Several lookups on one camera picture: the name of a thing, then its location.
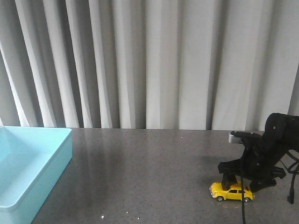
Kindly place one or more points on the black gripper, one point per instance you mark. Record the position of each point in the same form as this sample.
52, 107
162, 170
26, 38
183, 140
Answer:
257, 163

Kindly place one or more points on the light blue plastic box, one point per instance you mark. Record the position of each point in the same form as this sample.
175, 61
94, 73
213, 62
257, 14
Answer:
31, 161

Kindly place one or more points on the grey pleated curtain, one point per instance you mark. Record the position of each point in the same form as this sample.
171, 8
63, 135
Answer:
156, 64

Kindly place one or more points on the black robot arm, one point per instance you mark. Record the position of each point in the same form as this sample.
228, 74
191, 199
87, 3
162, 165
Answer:
283, 130

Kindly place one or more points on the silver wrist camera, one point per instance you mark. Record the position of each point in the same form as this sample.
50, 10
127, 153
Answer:
235, 137

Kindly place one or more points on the yellow toy beetle car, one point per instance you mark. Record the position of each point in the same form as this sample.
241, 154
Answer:
234, 193

